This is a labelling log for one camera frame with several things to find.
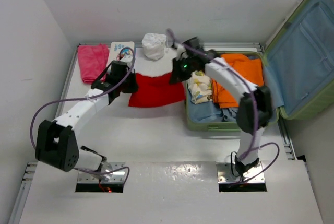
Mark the pink towel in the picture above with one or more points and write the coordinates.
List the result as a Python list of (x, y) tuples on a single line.
[(92, 61)]

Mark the red cloth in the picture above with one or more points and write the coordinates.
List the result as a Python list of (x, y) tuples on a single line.
[(156, 91)]

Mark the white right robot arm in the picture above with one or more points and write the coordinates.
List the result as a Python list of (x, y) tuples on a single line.
[(254, 101)]

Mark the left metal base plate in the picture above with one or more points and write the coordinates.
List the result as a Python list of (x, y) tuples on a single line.
[(115, 174)]

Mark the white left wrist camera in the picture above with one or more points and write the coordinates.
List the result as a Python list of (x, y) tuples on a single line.
[(128, 59)]

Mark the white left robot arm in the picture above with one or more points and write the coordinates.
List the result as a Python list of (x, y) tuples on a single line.
[(57, 140)]

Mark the cartoon print white garment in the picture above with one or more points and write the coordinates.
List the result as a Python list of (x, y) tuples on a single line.
[(200, 87)]

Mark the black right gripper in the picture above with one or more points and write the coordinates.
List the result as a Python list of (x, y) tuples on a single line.
[(177, 76)]

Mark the metal base plate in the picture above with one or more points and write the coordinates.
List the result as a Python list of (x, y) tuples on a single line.
[(115, 174), (227, 174)]

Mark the white first aid box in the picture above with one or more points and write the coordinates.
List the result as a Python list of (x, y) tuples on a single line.
[(119, 49)]

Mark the white plastic bag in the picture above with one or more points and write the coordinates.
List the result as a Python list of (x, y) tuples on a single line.
[(153, 45)]

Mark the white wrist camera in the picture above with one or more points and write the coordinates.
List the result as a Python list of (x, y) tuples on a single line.
[(180, 50), (128, 59)]

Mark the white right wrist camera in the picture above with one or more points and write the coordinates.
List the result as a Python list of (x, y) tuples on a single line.
[(180, 50)]

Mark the blue denim garment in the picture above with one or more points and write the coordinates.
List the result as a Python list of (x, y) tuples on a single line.
[(229, 114)]

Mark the green suitcase blue lining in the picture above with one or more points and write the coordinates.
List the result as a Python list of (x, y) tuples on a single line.
[(298, 63)]

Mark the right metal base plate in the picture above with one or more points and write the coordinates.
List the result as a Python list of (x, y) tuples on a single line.
[(227, 174)]

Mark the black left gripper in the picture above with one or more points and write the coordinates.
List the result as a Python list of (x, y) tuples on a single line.
[(134, 86)]

